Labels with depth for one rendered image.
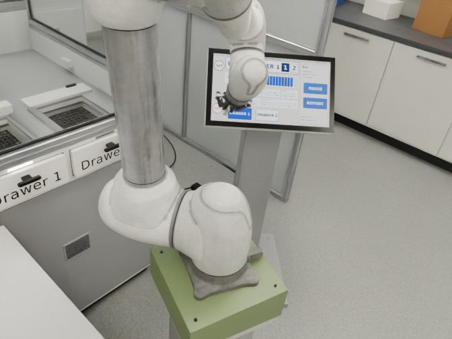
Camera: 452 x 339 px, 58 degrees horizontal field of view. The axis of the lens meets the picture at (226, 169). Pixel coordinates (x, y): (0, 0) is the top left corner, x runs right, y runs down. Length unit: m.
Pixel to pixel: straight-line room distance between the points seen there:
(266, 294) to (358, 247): 1.59
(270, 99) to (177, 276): 0.83
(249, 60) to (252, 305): 0.65
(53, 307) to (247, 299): 0.52
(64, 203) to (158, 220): 0.69
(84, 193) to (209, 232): 0.80
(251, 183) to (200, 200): 0.97
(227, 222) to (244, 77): 0.41
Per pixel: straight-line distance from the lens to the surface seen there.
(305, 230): 2.65
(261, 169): 1.87
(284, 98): 1.67
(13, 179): 1.45
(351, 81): 3.75
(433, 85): 3.51
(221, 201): 0.95
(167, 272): 1.16
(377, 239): 2.78
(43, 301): 1.28
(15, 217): 1.56
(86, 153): 1.54
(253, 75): 1.14
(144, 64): 0.80
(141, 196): 0.97
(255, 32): 1.20
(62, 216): 1.66
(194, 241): 1.00
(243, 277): 1.13
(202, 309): 1.09
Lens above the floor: 1.75
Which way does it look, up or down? 35 degrees down
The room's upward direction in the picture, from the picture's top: 7 degrees clockwise
